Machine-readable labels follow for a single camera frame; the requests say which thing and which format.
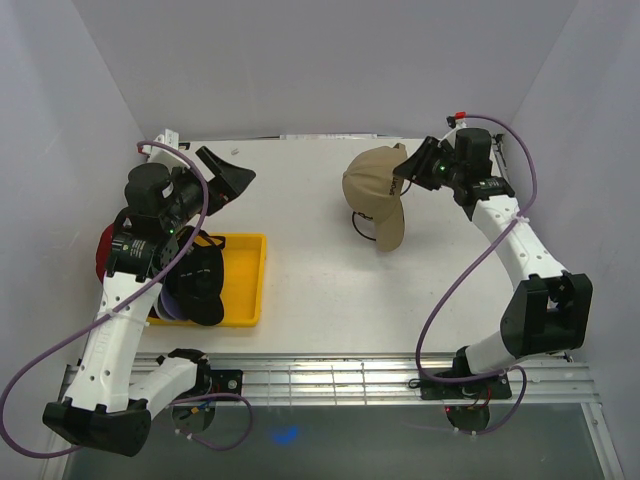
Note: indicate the purple cap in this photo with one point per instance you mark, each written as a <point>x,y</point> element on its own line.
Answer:
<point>168,309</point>

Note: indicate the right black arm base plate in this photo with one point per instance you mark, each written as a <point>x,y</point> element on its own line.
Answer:
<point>495,387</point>

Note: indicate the aluminium frame rail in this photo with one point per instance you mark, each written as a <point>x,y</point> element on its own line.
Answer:
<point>338,320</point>

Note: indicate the black NY baseball cap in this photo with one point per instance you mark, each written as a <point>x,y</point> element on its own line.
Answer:
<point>197,280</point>

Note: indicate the black wire hat stand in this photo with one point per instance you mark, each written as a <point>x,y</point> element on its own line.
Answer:
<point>364,226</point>

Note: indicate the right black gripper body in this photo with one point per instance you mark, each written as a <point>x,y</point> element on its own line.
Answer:
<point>443,167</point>

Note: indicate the beige baseball cap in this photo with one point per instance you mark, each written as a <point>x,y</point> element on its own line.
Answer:
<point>372,191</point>

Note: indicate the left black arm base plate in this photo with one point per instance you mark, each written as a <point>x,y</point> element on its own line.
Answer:
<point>227,381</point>

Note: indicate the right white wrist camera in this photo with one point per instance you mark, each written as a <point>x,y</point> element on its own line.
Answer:
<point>449,137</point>

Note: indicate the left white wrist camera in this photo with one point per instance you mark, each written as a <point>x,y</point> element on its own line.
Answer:
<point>154,154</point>

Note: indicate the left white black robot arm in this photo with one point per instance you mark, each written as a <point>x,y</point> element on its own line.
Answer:
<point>102,409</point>

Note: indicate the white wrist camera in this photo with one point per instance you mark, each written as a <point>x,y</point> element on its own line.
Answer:
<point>449,137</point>
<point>154,154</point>

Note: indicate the yellow plastic tray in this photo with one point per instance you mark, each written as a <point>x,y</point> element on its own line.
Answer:
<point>244,261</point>

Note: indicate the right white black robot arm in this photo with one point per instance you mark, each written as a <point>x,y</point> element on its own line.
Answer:
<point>550,306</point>

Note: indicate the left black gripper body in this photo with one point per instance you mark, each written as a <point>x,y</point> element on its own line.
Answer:
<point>189,195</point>

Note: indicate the red baseball cap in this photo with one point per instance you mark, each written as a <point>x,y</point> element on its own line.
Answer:
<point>103,251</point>

